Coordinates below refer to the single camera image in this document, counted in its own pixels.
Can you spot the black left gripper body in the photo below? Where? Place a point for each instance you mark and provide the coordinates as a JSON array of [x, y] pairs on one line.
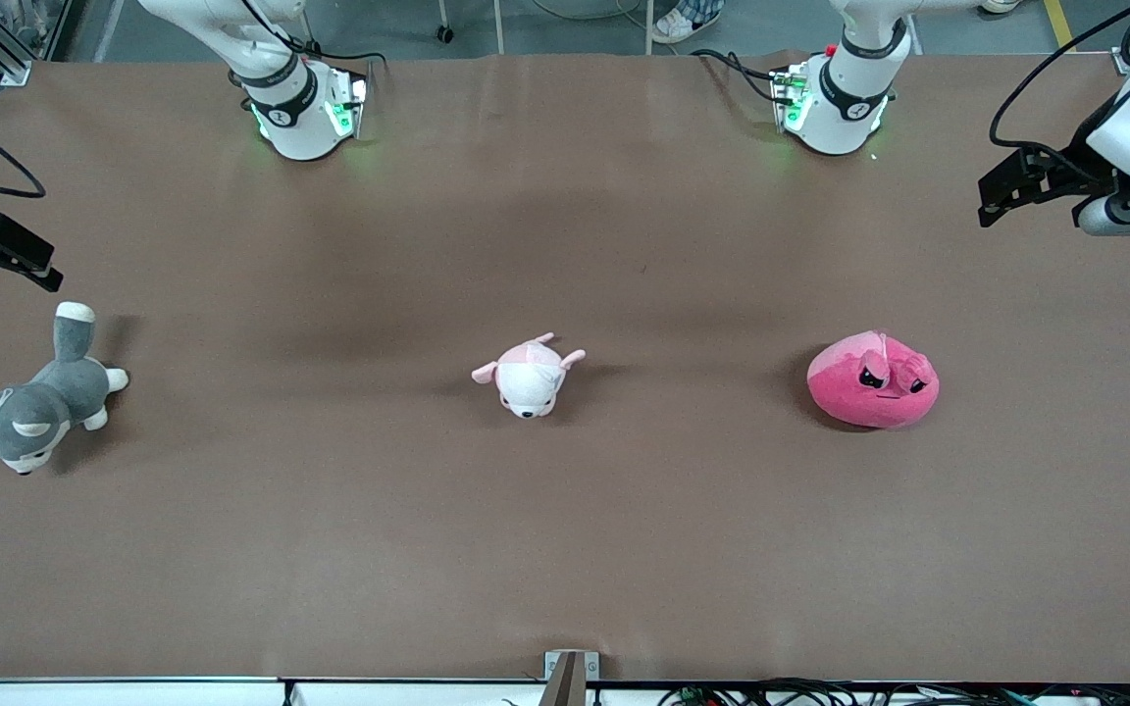
[[1083, 169]]

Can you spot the round pink plush toy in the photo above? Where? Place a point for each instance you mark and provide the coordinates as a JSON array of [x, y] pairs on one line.
[[859, 402]]

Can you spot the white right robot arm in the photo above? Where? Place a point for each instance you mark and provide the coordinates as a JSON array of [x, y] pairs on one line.
[[295, 118]]

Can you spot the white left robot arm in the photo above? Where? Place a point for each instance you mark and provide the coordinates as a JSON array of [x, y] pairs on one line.
[[854, 88]]

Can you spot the grey white plush husky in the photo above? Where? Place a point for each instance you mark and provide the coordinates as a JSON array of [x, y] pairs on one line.
[[35, 402]]

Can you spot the plain white shoe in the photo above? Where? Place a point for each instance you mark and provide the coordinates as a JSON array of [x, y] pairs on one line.
[[1001, 5]]

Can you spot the checkered white sneaker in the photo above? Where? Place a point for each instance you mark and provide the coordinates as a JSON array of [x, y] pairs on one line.
[[683, 25]]

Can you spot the white pink plush puppy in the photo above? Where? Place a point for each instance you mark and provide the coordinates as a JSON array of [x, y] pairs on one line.
[[526, 382]]

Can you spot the brown table cover sheet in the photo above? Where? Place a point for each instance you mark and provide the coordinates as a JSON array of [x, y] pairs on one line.
[[624, 539]]

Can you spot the metal bracket with post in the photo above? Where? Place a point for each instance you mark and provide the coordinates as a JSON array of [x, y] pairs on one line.
[[571, 681]]

